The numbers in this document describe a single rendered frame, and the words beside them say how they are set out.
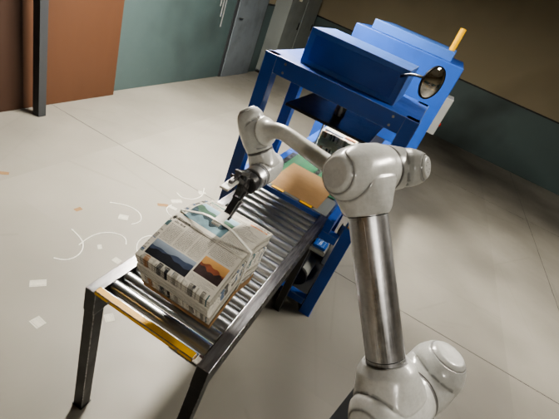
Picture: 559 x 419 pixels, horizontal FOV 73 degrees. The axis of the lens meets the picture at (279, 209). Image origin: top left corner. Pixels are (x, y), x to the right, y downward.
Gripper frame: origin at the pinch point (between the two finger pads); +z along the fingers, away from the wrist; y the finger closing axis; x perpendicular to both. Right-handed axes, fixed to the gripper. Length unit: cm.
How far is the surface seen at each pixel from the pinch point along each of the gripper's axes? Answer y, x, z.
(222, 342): 49, -18, 9
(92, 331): 69, 30, 22
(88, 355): 85, 31, 24
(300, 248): 55, -20, -68
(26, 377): 125, 63, 30
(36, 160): 130, 214, -95
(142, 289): 49, 20, 8
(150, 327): 46, 5, 21
